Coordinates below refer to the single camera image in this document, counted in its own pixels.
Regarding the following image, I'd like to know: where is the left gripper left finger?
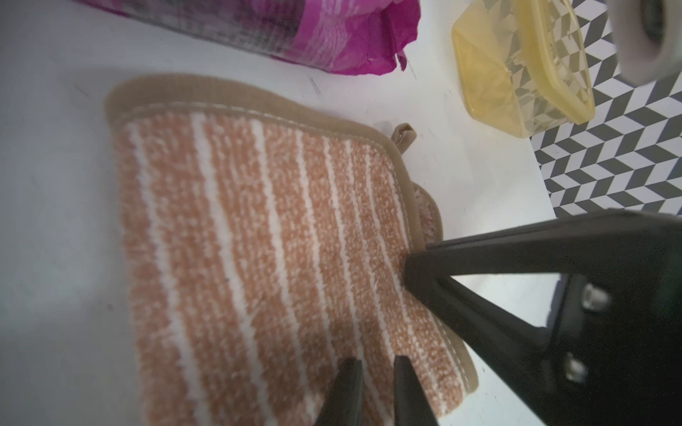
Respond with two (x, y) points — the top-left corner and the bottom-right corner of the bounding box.
(314, 358), (364, 426)

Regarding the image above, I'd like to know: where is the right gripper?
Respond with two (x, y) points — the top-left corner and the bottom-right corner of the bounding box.
(404, 209), (681, 425)

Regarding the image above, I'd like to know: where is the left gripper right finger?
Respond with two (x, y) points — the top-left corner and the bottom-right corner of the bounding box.
(394, 355), (438, 426)

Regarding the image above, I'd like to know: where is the striped brown dishcloth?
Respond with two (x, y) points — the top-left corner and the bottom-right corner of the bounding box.
(105, 74), (479, 425)

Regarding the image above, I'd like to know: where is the yellow plastic tray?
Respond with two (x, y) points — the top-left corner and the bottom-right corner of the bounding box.
(451, 0), (595, 138)

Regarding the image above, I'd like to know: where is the purple snack bag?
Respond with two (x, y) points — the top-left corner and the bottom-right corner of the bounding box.
(89, 0), (421, 76)

